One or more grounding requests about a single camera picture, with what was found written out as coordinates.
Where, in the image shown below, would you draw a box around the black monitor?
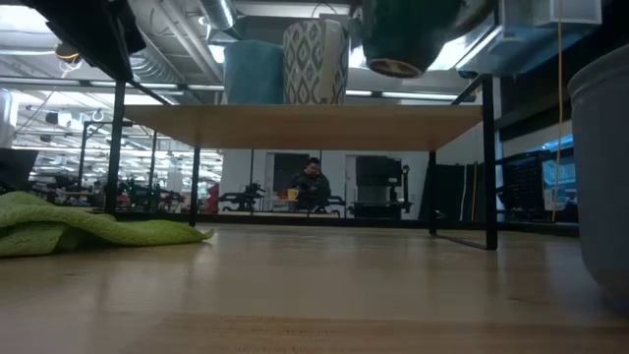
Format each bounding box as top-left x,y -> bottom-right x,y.
0,148 -> 39,194

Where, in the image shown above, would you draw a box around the wooden shelf with black frame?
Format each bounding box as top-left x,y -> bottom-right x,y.
104,73 -> 500,251

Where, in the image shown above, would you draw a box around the light blue mug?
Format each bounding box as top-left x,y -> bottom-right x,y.
223,39 -> 287,105

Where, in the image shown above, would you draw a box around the green brown glazed mug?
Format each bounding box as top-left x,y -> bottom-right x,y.
360,0 -> 498,80

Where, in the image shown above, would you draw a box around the black dome ceiling camera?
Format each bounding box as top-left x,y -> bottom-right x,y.
54,41 -> 84,64

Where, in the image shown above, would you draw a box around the green microfibre cloth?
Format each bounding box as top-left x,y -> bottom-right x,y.
0,190 -> 216,259

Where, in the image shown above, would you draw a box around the large silver ceiling duct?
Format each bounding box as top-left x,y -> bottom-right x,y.
128,0 -> 186,85

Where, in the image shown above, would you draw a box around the person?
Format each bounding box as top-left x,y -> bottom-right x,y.
287,156 -> 333,210

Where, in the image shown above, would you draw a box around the white grey patterned mug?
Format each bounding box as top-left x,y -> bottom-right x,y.
282,18 -> 351,105

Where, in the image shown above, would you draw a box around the black equipment cabinet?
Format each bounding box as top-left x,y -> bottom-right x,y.
352,155 -> 414,220

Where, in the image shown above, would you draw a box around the white ceiling box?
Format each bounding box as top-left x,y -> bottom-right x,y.
533,0 -> 603,27

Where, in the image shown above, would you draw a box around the black table rail frame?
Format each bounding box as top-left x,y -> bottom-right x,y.
110,209 -> 581,238

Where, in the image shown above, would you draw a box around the silver round ceiling duct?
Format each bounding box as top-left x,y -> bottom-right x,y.
199,0 -> 238,31

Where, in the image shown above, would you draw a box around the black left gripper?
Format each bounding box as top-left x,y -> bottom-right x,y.
22,0 -> 148,83

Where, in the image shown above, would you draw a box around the black perforated rack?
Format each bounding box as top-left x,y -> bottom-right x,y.
500,149 -> 551,222

